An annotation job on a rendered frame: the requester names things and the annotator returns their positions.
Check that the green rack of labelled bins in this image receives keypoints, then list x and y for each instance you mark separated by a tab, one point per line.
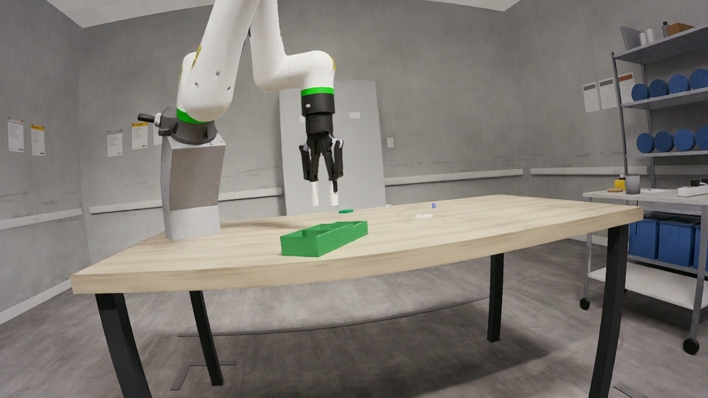
315	242

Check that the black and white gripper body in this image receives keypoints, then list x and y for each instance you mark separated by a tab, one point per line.
319	127

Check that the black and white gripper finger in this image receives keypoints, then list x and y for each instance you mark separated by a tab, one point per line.
310	169
336	173

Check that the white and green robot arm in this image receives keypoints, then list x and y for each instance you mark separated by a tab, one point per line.
205	93

